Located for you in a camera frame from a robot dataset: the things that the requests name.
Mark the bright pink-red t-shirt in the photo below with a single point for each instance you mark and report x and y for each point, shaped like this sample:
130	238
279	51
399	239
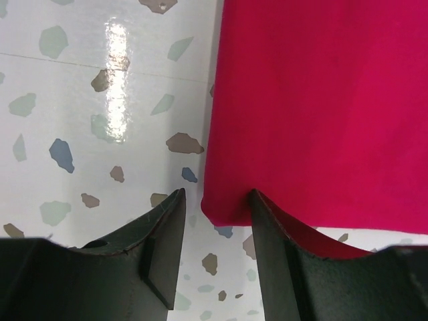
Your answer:
321	106

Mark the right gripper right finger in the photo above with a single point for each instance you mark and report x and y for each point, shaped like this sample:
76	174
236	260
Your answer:
306	275

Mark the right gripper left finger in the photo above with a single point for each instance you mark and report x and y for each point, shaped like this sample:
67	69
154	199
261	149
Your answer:
129	274

